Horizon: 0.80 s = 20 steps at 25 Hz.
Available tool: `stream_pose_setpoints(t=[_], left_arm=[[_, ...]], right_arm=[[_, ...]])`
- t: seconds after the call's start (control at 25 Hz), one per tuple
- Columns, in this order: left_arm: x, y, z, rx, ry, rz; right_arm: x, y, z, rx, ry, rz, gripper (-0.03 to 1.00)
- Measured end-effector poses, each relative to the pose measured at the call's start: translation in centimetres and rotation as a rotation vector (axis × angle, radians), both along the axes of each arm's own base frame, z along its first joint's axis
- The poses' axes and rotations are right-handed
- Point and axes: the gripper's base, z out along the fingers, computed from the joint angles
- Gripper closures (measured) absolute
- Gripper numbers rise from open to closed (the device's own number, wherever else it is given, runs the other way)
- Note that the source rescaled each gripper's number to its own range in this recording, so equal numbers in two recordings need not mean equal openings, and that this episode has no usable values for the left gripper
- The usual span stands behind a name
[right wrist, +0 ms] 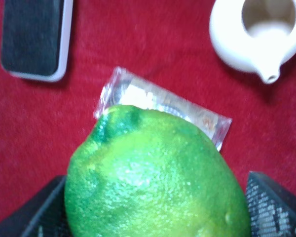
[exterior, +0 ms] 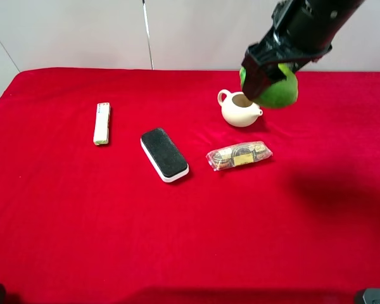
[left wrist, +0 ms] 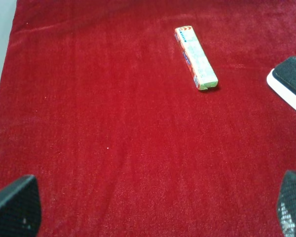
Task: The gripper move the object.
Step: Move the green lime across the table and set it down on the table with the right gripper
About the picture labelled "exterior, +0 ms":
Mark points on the black white board eraser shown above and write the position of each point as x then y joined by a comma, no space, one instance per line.
164,155

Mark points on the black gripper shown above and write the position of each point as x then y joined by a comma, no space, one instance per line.
261,62

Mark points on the white green small box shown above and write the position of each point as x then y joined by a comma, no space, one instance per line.
101,128

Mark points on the cream ceramic teapot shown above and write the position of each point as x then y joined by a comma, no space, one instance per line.
237,110

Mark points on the clear packet of snacks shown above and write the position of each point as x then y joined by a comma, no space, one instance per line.
238,154

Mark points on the black robot base right corner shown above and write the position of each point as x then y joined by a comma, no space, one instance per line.
368,296

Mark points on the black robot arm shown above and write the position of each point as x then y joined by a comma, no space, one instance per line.
301,32

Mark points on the green lime fruit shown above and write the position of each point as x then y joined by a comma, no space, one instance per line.
279,95

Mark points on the metal wall trim strip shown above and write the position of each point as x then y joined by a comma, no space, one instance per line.
146,24

